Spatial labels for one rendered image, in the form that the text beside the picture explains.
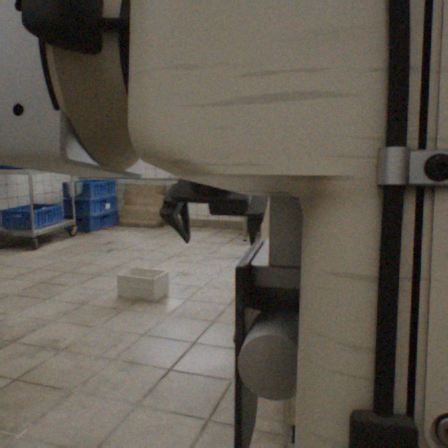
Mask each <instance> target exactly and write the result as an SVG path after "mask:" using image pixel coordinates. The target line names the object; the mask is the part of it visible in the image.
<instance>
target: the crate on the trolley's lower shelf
mask: <svg viewBox="0 0 448 448"><path fill-rule="evenodd" d="M43 207H46V208H43ZM19 209H21V210H19ZM0 215H1V226H2V227H3V228H4V229H24V230H32V226H31V212H30V204H26V205H21V206H16V207H11V208H6V209H1V210H0ZM33 215H34V229H39V228H42V227H45V226H49V225H52V224H55V223H59V222H62V220H63V205H62V204H43V203H33Z"/></svg>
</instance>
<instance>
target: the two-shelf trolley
mask: <svg viewBox="0 0 448 448"><path fill-rule="evenodd" d="M38 174H49V172H42V171H36V170H29V169H27V170H0V175H28V185H29V199H30V212H31V226H32V230H24V229H4V228H3V227H2V226H0V235H12V236H32V237H31V239H32V240H31V243H32V248H33V250H37V249H38V241H37V237H35V236H37V235H40V234H44V233H47V232H50V231H53V230H57V229H60V228H63V227H66V226H70V225H72V226H73V227H72V228H71V229H70V230H69V234H70V236H73V237H74V236H76V235H77V228H78V226H77V225H78V224H76V214H75V197H74V178H73V176H71V184H72V202H73V219H63V220H62V222H59V223H55V224H52V225H49V226H45V227H42V228H39V229H34V215H33V203H34V189H33V175H38Z"/></svg>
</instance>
